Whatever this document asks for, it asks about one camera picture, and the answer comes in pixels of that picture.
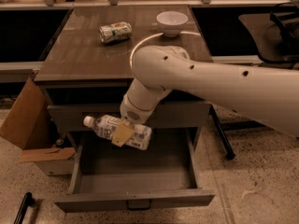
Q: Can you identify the crushed green drink can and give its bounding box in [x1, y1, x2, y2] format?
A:
[99, 21, 132, 44]

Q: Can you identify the black chair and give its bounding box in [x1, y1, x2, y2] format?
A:
[239, 1, 299, 65]

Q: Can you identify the open grey middle drawer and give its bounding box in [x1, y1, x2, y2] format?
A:
[55, 129, 215, 213]

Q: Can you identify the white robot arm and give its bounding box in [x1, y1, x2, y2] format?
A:
[120, 46, 299, 138]

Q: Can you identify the white ceramic bowl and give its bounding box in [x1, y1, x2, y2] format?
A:
[156, 11, 188, 37]

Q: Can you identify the grey drawer cabinet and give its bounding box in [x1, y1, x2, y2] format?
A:
[34, 5, 221, 161]

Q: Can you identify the black floor handle bar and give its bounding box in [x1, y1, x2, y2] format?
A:
[13, 192, 35, 224]

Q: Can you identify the clear plastic water bottle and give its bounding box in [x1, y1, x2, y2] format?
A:
[83, 115, 152, 150]

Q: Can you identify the brown cardboard box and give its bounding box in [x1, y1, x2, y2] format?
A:
[0, 77, 76, 175]

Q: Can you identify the closed grey top drawer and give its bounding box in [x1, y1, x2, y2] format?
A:
[48, 102, 210, 133]

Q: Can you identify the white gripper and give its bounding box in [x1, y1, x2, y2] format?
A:
[112, 94, 152, 147]

